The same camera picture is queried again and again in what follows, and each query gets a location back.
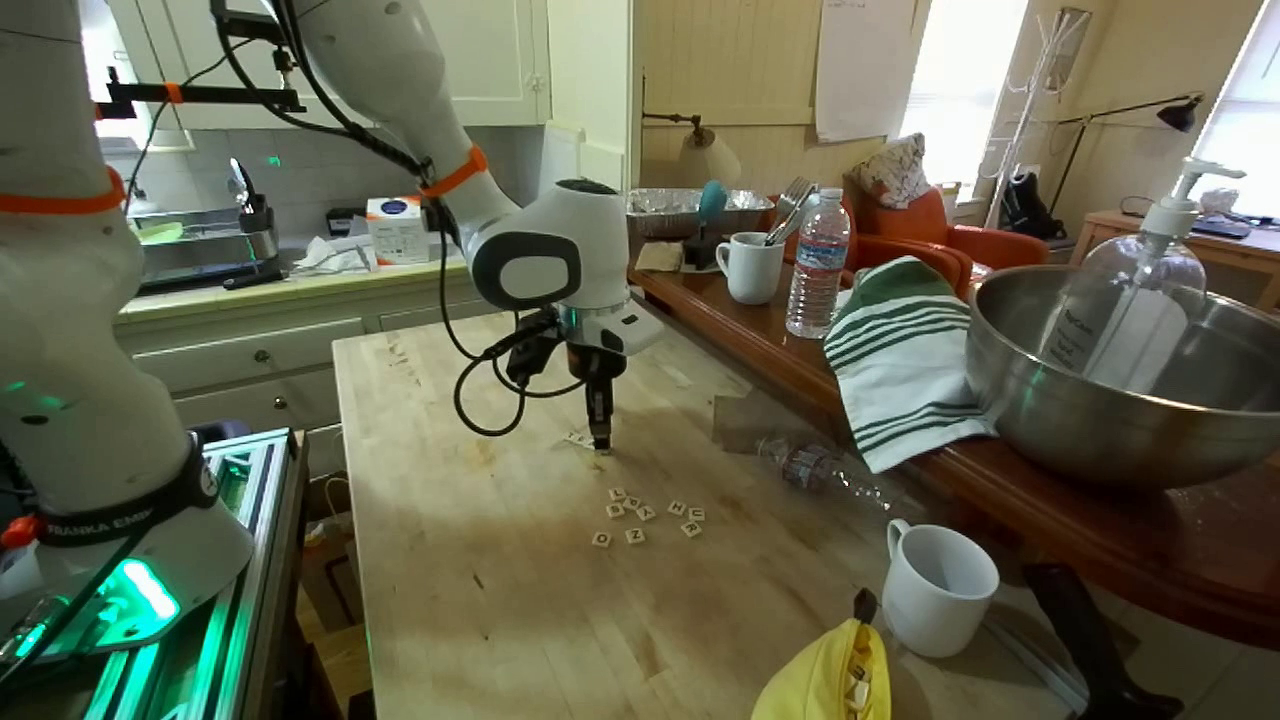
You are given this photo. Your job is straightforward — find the black desk lamp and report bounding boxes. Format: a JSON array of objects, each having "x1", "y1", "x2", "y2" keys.
[{"x1": 1051, "y1": 92, "x2": 1207, "y2": 216}]

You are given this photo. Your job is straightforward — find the white ceramic mug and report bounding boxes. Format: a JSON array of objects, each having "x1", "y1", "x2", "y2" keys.
[
  {"x1": 713, "y1": 228, "x2": 793, "y2": 311},
  {"x1": 874, "y1": 517, "x2": 1002, "y2": 662}
]

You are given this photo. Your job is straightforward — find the black rod with orange clips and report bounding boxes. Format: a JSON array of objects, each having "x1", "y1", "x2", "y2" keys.
[{"x1": 91, "y1": 62, "x2": 311, "y2": 125}]

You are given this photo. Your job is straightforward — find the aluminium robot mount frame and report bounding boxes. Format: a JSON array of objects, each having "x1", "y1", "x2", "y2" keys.
[{"x1": 0, "y1": 422, "x2": 311, "y2": 720}]

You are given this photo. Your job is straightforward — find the black boots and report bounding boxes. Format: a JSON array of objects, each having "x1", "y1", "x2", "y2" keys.
[{"x1": 996, "y1": 162, "x2": 1072, "y2": 246}]

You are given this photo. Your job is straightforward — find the aluminium foil tray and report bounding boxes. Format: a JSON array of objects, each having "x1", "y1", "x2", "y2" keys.
[{"x1": 624, "y1": 182, "x2": 784, "y2": 253}]

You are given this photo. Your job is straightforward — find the patterned fabric cushion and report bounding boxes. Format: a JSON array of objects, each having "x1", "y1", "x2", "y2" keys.
[{"x1": 853, "y1": 132, "x2": 936, "y2": 216}]

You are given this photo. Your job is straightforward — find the white crumpled cloth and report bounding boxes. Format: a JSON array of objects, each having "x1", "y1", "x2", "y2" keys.
[{"x1": 290, "y1": 230, "x2": 384, "y2": 280}]

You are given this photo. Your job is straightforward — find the orange cloth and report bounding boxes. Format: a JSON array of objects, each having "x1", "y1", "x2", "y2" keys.
[{"x1": 841, "y1": 182, "x2": 1057, "y2": 303}]

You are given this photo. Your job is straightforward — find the wooden side desk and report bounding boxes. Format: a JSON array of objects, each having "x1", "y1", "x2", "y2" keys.
[{"x1": 1072, "y1": 202, "x2": 1280, "y2": 316}]

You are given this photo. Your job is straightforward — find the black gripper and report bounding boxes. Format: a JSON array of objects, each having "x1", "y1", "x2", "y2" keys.
[{"x1": 567, "y1": 341, "x2": 630, "y2": 450}]

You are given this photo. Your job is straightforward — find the crushed clear plastic bottle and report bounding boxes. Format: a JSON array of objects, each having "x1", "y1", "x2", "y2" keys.
[{"x1": 709, "y1": 387, "x2": 900, "y2": 520}]

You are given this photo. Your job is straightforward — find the green striped white towel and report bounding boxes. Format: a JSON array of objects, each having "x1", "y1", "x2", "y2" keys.
[{"x1": 819, "y1": 253, "x2": 1001, "y2": 479}]

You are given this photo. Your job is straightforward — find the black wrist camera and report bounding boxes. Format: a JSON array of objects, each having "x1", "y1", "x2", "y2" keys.
[{"x1": 500, "y1": 316, "x2": 577, "y2": 393}]

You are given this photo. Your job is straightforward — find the yellow banana-shaped object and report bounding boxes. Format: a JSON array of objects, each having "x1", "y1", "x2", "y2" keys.
[{"x1": 747, "y1": 582, "x2": 900, "y2": 720}]

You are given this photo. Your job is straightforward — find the clear pump sanitizer bottle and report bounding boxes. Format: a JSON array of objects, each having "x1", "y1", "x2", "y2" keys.
[{"x1": 1034, "y1": 153, "x2": 1250, "y2": 394}]

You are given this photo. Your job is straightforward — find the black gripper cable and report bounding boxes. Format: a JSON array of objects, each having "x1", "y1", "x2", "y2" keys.
[{"x1": 437, "y1": 191, "x2": 595, "y2": 441}]

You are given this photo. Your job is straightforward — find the brown wooden table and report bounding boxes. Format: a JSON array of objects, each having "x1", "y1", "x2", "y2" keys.
[{"x1": 624, "y1": 243, "x2": 1280, "y2": 655}]

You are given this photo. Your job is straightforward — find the clear plastic water bottle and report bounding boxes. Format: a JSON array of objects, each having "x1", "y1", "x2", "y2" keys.
[{"x1": 781, "y1": 182, "x2": 854, "y2": 343}]

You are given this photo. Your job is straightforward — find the cream kitchen cabinet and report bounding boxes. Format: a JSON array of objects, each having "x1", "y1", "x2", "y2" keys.
[{"x1": 111, "y1": 256, "x2": 484, "y2": 443}]

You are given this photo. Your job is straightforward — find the paper towel roll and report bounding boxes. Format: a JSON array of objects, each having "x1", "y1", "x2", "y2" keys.
[{"x1": 365, "y1": 191, "x2": 433, "y2": 269}]

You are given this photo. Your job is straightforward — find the large steel mixing bowl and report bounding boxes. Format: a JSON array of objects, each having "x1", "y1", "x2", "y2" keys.
[{"x1": 963, "y1": 261, "x2": 1280, "y2": 495}]

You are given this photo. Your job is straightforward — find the black stand leg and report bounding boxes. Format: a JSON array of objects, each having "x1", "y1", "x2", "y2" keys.
[{"x1": 1016, "y1": 555, "x2": 1189, "y2": 720}]

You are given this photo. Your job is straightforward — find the bright window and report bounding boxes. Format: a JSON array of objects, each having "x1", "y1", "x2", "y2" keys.
[
  {"x1": 1191, "y1": 0, "x2": 1280, "y2": 223},
  {"x1": 900, "y1": 0, "x2": 1031, "y2": 202}
]

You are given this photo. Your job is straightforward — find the brass table lamp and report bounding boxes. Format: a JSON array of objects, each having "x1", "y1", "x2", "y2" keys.
[{"x1": 638, "y1": 107, "x2": 743, "y2": 191}]

